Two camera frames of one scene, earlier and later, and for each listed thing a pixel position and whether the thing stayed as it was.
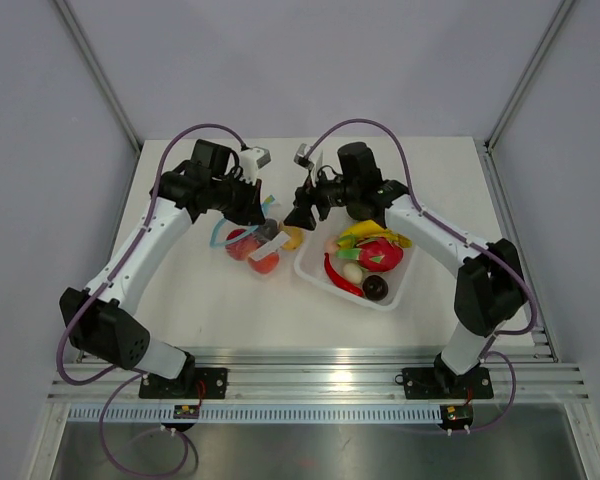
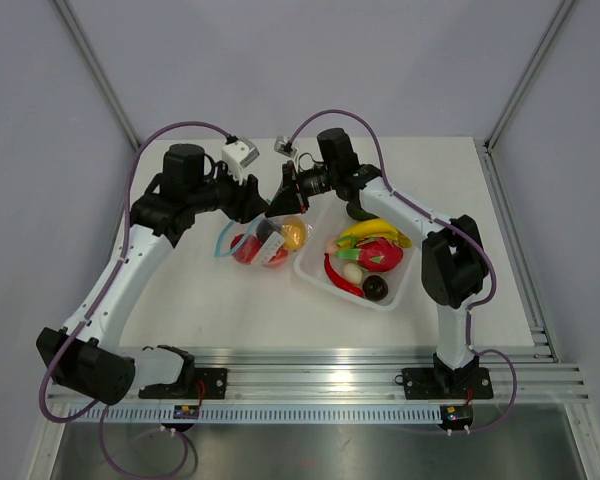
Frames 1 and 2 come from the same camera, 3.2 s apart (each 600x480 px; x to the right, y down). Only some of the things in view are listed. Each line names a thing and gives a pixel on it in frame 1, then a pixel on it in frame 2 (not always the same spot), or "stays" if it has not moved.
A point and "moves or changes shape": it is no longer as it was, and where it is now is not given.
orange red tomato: (265, 264) → (278, 260)
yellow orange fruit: (296, 236) stays
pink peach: (331, 246) stays
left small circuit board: (186, 411) stays
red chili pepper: (340, 281) stays
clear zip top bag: (258, 244) moves or changes shape
